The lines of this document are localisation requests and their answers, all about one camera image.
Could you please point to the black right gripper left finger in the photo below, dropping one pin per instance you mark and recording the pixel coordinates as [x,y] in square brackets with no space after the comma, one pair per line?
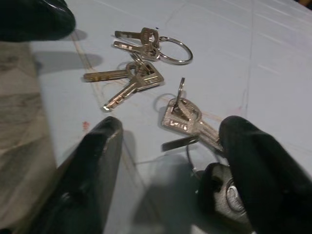
[97,170]

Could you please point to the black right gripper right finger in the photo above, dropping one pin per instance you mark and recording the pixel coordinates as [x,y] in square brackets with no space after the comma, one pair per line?
[265,175]

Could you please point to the long brass key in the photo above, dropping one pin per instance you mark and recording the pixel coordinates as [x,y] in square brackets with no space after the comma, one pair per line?
[126,91]
[104,75]

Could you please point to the small silver key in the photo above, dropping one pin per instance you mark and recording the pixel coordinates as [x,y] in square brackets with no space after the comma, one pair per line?
[146,51]
[145,34]

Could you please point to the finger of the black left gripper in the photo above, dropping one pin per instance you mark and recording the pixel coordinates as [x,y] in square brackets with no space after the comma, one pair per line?
[31,19]

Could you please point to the black grey key fob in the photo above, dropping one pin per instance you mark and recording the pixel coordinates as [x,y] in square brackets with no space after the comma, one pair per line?
[224,192]

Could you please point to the silver key with stamped head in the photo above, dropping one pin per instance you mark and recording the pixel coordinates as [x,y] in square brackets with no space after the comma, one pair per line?
[178,120]
[178,142]

